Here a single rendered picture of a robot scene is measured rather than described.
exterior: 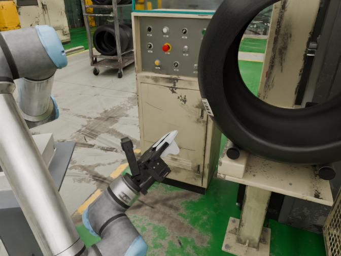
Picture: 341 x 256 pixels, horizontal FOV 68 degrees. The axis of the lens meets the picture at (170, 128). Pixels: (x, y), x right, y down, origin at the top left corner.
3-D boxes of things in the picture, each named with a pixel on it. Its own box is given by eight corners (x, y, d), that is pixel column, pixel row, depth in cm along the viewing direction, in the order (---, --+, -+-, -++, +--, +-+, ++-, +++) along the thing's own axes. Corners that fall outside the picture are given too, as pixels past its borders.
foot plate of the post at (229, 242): (229, 217, 174) (230, 213, 172) (270, 229, 165) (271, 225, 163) (221, 250, 152) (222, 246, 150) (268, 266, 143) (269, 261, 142)
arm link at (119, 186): (109, 180, 79) (109, 192, 69) (120, 169, 79) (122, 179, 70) (129, 197, 81) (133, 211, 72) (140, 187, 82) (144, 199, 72)
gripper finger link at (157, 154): (167, 142, 77) (147, 163, 77) (163, 139, 77) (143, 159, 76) (171, 146, 73) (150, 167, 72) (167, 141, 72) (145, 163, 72)
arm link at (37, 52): (9, 105, 121) (-16, 15, 57) (46, 94, 130) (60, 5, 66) (23, 134, 122) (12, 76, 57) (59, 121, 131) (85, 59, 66)
